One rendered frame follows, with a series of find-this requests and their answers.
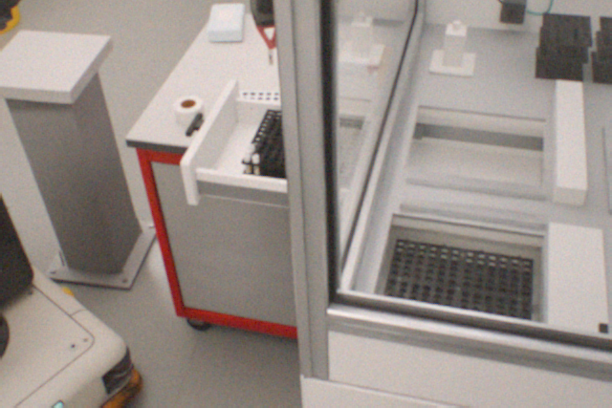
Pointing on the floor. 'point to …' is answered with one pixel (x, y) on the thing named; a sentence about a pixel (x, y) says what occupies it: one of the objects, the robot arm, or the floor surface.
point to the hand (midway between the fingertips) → (271, 44)
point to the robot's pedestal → (75, 156)
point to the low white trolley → (191, 265)
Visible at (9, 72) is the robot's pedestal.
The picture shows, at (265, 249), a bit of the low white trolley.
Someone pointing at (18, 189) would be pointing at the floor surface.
